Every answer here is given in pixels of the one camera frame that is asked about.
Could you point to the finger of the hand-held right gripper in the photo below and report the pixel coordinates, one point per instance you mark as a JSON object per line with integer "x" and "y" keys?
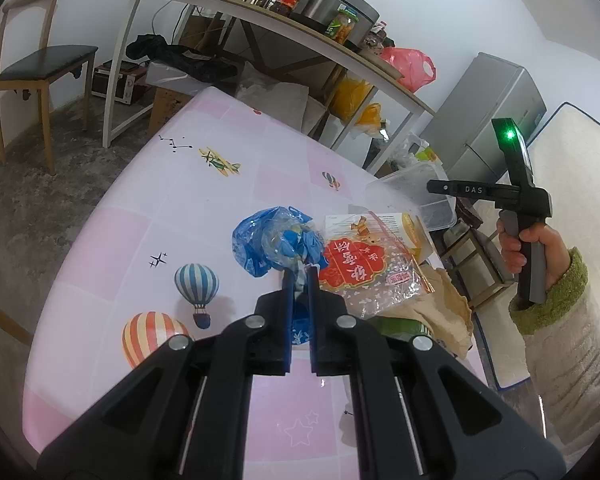
{"x": 470, "y": 190}

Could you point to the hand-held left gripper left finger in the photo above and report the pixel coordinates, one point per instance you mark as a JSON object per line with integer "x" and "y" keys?
{"x": 288, "y": 310}

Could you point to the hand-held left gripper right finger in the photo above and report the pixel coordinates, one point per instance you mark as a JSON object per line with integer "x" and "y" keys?
{"x": 314, "y": 310}

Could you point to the clear plastic container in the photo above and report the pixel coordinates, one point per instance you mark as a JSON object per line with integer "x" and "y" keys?
{"x": 405, "y": 185}

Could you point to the blue plastic bag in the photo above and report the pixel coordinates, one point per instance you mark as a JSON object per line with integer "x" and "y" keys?
{"x": 260, "y": 240}

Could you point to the person's right forearm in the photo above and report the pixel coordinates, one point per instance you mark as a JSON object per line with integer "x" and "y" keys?
{"x": 570, "y": 360}

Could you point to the person's right hand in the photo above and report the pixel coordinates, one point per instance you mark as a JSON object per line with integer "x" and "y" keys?
{"x": 552, "y": 260}

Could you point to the white mattress with blue edge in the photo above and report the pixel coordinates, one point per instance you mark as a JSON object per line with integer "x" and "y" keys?
{"x": 580, "y": 170}

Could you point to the dark wooden stool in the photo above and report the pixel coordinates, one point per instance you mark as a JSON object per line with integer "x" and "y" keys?
{"x": 475, "y": 245}

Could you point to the green white carton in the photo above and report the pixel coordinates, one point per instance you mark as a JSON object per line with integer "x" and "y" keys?
{"x": 425, "y": 154}

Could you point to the clear snack bag red label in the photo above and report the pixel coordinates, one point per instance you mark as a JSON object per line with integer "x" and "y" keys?
{"x": 365, "y": 265}

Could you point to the clear plastic bags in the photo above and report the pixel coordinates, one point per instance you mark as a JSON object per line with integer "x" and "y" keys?
{"x": 402, "y": 152}

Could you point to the grey refrigerator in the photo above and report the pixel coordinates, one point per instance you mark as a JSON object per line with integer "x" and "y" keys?
{"x": 485, "y": 110}

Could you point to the yellow plastic bag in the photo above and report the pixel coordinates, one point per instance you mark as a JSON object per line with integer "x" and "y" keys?
{"x": 372, "y": 117}
{"x": 352, "y": 95}

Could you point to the beige paper bag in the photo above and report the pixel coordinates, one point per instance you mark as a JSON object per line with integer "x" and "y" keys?
{"x": 445, "y": 310}

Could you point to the red plastic bag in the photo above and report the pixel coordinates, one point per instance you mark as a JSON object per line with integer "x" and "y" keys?
{"x": 410, "y": 67}

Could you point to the dark glass jar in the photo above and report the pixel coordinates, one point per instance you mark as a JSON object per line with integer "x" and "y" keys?
{"x": 374, "y": 40}

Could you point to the yellow pickle jar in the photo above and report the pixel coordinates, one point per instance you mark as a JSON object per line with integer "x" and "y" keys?
{"x": 342, "y": 25}

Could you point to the white plastic sheet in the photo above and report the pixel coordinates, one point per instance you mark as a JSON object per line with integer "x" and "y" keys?
{"x": 280, "y": 100}

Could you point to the cardboard box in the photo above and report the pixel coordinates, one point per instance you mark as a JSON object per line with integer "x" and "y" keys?
{"x": 197, "y": 32}
{"x": 167, "y": 110}

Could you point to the white box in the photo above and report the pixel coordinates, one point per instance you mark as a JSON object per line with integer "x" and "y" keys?
{"x": 172, "y": 75}

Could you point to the black cloth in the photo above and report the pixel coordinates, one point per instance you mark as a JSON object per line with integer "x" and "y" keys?
{"x": 155, "y": 47}

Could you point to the wooden side table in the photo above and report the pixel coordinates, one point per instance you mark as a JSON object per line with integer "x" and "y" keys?
{"x": 123, "y": 62}

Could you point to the wooden chair with black seat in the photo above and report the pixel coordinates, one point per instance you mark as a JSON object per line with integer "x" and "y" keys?
{"x": 45, "y": 62}

